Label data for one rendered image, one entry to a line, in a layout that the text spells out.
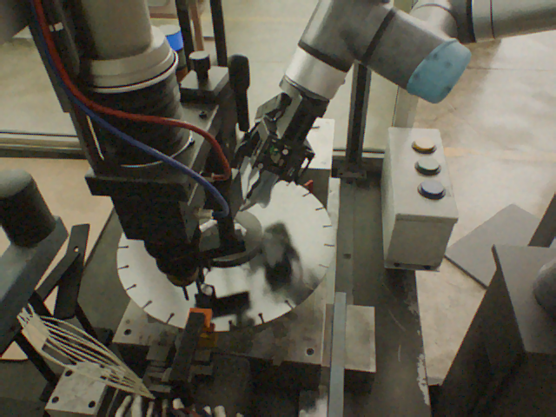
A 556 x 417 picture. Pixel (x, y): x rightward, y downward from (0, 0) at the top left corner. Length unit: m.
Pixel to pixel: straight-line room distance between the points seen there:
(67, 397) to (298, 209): 0.42
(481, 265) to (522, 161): 0.83
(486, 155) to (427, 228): 1.80
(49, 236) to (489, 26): 0.62
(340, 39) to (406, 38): 0.08
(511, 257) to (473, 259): 0.99
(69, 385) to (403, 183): 0.64
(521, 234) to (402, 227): 1.39
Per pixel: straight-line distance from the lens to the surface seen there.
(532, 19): 0.67
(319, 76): 0.58
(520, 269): 1.01
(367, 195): 1.08
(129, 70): 0.33
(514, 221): 2.24
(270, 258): 0.66
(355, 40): 0.57
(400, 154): 0.96
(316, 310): 0.73
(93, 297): 0.95
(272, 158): 0.60
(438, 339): 1.76
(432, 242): 0.88
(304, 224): 0.71
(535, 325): 0.94
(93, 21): 0.33
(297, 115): 0.60
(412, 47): 0.56
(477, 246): 2.07
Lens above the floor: 1.45
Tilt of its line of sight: 43 degrees down
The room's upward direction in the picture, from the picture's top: 2 degrees counter-clockwise
